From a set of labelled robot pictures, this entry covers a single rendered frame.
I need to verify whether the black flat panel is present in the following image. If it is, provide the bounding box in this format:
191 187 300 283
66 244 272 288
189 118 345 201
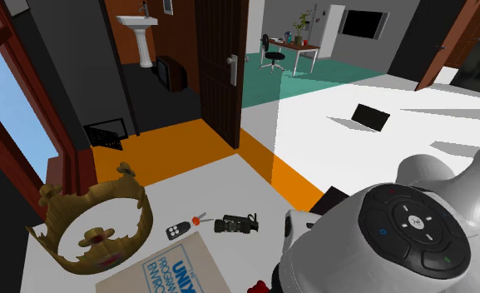
350 103 391 133

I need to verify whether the beige book with blue print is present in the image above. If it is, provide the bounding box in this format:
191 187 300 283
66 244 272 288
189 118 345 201
95 231 233 293

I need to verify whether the dark brown door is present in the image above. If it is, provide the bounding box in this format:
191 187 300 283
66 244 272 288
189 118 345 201
194 0 250 151

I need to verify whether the desk with white legs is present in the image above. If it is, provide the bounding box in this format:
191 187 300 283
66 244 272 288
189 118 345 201
260 11 322 77

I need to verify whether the black office chair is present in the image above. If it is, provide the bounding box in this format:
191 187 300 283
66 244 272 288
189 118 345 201
258 33 287 74

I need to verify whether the black key fob with keys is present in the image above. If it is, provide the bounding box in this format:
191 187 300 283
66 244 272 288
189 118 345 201
166 211 215 241

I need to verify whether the white door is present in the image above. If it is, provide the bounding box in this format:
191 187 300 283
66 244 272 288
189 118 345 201
315 3 346 60

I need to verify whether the golden crown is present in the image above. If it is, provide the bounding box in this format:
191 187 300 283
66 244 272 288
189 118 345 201
25 161 155 276

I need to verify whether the reddish brown door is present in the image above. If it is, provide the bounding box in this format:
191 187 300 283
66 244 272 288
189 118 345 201
414 0 480 92

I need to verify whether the dark brown box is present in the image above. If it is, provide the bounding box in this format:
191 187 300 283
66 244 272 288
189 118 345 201
155 55 189 93

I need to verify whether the black framed panel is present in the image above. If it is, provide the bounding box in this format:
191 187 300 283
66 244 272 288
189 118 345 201
82 117 130 152

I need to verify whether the red-framed window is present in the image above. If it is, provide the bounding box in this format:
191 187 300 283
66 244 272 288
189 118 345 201
0 0 100 222

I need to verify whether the black camcorder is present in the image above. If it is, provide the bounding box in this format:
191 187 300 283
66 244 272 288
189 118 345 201
213 212 260 236

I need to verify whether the wall television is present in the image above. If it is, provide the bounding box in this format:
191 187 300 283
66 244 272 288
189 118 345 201
338 8 390 41

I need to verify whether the white pedestal sink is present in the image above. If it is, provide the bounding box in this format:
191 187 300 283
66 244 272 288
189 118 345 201
115 1 160 69

